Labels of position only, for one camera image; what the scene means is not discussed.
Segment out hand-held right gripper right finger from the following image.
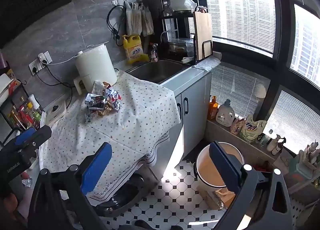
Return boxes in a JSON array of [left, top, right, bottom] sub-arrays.
[[209, 141, 293, 230]]

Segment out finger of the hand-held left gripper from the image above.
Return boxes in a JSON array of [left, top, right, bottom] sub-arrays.
[[30, 125, 52, 150], [14, 127, 38, 146]]

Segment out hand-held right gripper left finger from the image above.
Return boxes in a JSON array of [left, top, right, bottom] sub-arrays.
[[27, 142, 113, 230]]

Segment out white trash bin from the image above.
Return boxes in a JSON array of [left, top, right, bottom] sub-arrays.
[[195, 141, 245, 192]]

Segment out pile of wrappers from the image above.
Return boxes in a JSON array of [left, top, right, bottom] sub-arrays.
[[84, 80, 123, 123]]

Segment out person's left hand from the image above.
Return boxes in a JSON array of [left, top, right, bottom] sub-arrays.
[[0, 192, 20, 230]]

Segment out row of seasoning bottles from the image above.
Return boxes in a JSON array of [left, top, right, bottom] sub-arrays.
[[7, 95, 44, 130]]

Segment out cream square device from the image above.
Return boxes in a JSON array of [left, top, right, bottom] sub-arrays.
[[46, 100, 67, 124]]

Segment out black seasoning rack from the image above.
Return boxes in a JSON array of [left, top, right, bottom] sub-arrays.
[[0, 62, 50, 143]]

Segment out brown cardboard box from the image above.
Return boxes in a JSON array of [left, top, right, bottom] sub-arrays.
[[197, 187, 236, 210]]

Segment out pink refill bag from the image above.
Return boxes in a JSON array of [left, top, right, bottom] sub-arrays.
[[230, 117, 246, 135]]

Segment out green detergent refill bag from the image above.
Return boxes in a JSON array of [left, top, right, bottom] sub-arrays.
[[240, 113, 267, 144]]

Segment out white laundry detergent bottle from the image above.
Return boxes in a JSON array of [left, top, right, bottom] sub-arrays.
[[216, 99, 235, 127]]

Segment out white pump bottle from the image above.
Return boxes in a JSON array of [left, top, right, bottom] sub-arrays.
[[266, 135, 278, 152]]

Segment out dark pump bottle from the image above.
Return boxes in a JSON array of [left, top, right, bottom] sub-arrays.
[[273, 138, 287, 155]]

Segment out orange bottle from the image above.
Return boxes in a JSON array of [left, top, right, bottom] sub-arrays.
[[208, 95, 218, 120]]

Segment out grey cabinet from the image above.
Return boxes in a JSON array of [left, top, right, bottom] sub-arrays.
[[160, 66, 213, 160]]

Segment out floral tablecloth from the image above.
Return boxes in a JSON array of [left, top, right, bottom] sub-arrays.
[[40, 70, 182, 207]]

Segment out green utensil holder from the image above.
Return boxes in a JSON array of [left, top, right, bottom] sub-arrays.
[[287, 140, 320, 181]]

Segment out white window blinds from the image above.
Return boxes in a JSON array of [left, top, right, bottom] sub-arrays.
[[210, 66, 270, 118], [271, 91, 320, 148]]

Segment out cream air fryer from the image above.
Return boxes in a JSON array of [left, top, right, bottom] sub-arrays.
[[73, 42, 118, 95]]

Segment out clear plastic sheet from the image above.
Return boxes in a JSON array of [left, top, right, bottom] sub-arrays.
[[195, 57, 222, 71]]

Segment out steel sink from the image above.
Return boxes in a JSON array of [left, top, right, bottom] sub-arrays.
[[127, 60, 192, 84]]

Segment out yellow detergent bottle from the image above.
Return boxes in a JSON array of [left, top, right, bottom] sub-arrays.
[[122, 34, 144, 65]]

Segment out small pink spray bottle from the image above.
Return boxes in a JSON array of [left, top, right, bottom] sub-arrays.
[[149, 43, 159, 63]]

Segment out steel pot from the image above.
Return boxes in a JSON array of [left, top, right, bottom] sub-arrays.
[[167, 38, 194, 52]]

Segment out wooden cutting board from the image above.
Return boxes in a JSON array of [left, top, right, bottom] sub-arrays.
[[192, 10, 213, 61]]

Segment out black dish rack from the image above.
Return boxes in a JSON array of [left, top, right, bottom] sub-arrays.
[[160, 0, 213, 64]]

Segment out black power cable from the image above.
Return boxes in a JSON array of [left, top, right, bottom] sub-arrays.
[[35, 63, 75, 89]]

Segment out white charger cable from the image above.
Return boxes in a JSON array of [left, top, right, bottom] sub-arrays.
[[45, 55, 78, 66]]

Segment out wall socket with white charger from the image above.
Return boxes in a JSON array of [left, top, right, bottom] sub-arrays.
[[37, 51, 52, 65]]

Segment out black coiled cable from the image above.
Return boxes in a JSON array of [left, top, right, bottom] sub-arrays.
[[107, 5, 125, 45]]

